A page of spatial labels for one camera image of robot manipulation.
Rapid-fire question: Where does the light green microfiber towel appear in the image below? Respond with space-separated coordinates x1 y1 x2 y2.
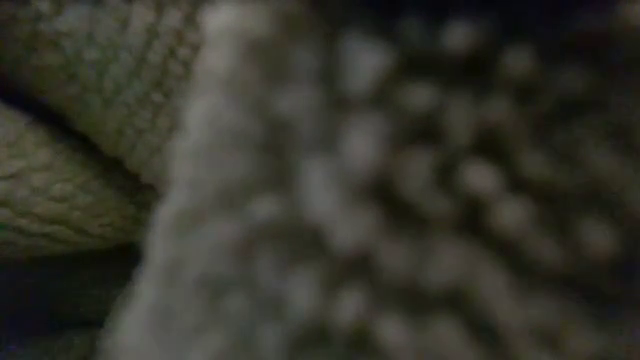
0 0 640 360

